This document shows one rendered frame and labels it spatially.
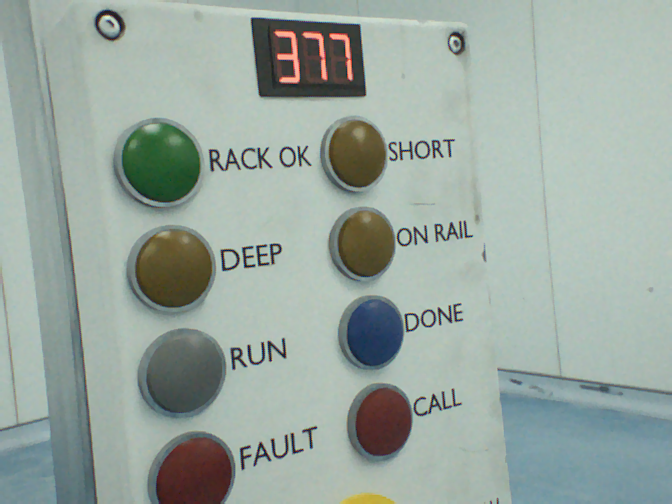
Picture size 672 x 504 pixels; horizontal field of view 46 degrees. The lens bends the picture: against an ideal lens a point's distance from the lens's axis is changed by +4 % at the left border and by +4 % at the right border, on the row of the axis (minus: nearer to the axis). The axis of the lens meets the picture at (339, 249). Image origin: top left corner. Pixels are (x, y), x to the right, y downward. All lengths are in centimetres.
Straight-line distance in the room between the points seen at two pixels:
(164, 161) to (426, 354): 14
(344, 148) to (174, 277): 8
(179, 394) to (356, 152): 11
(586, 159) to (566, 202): 22
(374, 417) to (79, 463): 12
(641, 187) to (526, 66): 80
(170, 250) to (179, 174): 3
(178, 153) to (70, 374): 11
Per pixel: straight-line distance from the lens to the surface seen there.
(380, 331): 30
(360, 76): 31
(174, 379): 27
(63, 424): 36
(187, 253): 26
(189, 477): 27
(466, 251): 34
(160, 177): 26
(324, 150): 30
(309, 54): 30
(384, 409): 31
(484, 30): 402
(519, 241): 388
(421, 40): 34
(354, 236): 30
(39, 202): 35
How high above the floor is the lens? 100
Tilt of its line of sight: 3 degrees down
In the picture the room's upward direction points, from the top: 6 degrees counter-clockwise
